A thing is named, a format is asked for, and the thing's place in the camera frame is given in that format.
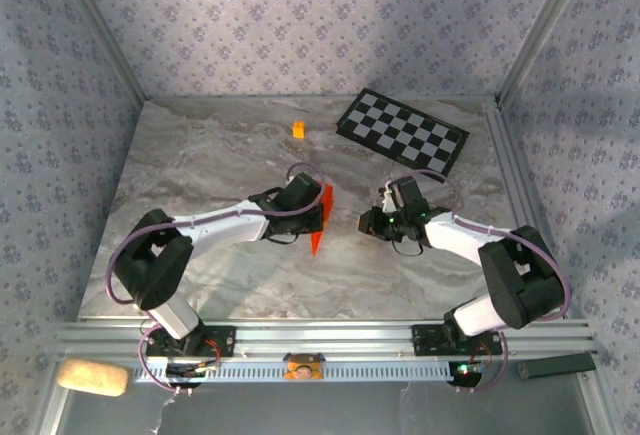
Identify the long aluminium mounting rail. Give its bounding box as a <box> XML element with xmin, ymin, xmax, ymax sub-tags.
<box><xmin>53</xmin><ymin>318</ymin><xmax>599</xmax><ymax>362</ymax></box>

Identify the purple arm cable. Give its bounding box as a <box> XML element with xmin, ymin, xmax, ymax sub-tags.
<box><xmin>387</xmin><ymin>169</ymin><xmax>573</xmax><ymax>396</ymax></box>
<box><xmin>108</xmin><ymin>162</ymin><xmax>327</xmax><ymax>397</ymax></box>

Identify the aluminium frame post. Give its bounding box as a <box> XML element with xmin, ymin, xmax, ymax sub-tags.
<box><xmin>494</xmin><ymin>0</ymin><xmax>599</xmax><ymax>109</ymax></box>
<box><xmin>49</xmin><ymin>0</ymin><xmax>152</xmax><ymax>105</ymax></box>

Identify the orange paper sheet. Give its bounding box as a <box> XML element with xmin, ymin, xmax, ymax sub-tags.
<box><xmin>309</xmin><ymin>183</ymin><xmax>337</xmax><ymax>259</ymax></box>

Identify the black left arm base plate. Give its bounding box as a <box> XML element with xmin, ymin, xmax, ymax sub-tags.
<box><xmin>145</xmin><ymin>325</ymin><xmax>237</xmax><ymax>358</ymax></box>

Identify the aluminium side rail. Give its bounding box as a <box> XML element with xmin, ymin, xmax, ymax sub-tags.
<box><xmin>481</xmin><ymin>104</ymin><xmax>569</xmax><ymax>321</ymax></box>

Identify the black and white checkerboard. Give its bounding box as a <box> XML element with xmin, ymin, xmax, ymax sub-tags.
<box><xmin>334</xmin><ymin>87</ymin><xmax>471</xmax><ymax>185</ymax></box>

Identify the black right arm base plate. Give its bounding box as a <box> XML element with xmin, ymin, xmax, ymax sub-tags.
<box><xmin>411</xmin><ymin>323</ymin><xmax>504</xmax><ymax>357</ymax></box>

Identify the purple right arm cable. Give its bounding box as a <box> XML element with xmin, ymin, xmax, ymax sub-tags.
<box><xmin>387</xmin><ymin>169</ymin><xmax>573</xmax><ymax>396</ymax></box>

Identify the beige sponge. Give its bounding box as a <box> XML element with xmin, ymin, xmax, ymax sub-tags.
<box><xmin>55</xmin><ymin>357</ymin><xmax>133</xmax><ymax>398</ymax></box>

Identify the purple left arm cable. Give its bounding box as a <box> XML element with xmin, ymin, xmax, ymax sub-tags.
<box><xmin>108</xmin><ymin>162</ymin><xmax>327</xmax><ymax>397</ymax></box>

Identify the black flat bar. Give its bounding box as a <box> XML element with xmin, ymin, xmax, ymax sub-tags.
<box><xmin>516</xmin><ymin>353</ymin><xmax>598</xmax><ymax>381</ymax></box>

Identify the orange cartoon face figure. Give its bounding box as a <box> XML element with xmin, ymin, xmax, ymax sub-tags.
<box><xmin>282</xmin><ymin>352</ymin><xmax>326</xmax><ymax>382</ymax></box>

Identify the slotted grey cable duct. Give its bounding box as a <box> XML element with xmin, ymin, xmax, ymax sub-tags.
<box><xmin>130</xmin><ymin>360</ymin><xmax>484</xmax><ymax>384</ymax></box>

